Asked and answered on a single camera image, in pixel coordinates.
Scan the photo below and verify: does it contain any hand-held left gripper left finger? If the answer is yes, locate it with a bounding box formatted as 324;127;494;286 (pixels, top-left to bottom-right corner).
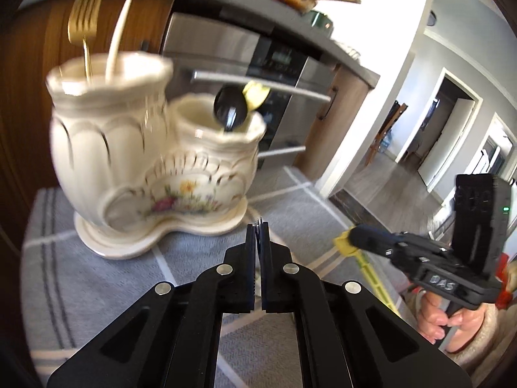
46;223;259;388

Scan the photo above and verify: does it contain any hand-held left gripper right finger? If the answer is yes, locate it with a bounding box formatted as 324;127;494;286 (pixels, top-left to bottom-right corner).
258;223;473;388

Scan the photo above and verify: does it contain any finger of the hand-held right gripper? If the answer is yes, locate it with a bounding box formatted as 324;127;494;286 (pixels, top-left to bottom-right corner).
349;224;405;250
380;244;421;269

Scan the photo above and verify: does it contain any yellow plastic-handled utensil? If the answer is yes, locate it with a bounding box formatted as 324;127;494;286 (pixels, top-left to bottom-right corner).
241;81;270;112
333;230;405;320

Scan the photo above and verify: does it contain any black spoon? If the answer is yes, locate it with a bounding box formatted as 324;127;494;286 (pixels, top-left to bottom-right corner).
213;84;249;133

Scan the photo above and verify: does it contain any white floral ceramic utensil holder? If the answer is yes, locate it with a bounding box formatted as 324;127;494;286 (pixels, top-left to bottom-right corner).
45;50;268;251

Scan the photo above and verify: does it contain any pale chopstick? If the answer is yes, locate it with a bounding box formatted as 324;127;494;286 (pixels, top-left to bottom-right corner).
105;0;134;83

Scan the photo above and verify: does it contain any gold metal fork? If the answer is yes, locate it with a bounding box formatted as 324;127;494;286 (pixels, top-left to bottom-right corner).
67;0;106;83

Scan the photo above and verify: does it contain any person's right hand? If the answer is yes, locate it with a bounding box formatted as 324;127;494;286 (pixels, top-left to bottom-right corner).
416;287;471;352

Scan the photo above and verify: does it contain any wooden chair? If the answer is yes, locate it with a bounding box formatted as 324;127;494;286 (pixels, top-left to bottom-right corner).
365;100;408;166

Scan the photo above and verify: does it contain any white ceramic holder tray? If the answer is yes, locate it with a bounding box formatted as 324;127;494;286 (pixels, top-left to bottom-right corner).
74;196;248;260

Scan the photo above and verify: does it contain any grey plaid tablecloth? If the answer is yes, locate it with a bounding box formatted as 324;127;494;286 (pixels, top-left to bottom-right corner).
20;166;408;388

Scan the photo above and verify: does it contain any stainless steel built-in oven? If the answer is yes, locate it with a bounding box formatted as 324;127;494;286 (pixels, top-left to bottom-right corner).
159;12;342;170

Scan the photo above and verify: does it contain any green pot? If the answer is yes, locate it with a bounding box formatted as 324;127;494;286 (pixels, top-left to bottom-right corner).
305;10;336;33

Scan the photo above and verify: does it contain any grey speckled countertop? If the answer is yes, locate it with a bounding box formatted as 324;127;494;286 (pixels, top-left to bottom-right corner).
16;0;382;90

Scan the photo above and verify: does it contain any wooden cabinet door with handle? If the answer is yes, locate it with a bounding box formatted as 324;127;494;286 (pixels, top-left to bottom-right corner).
293;65;374;182

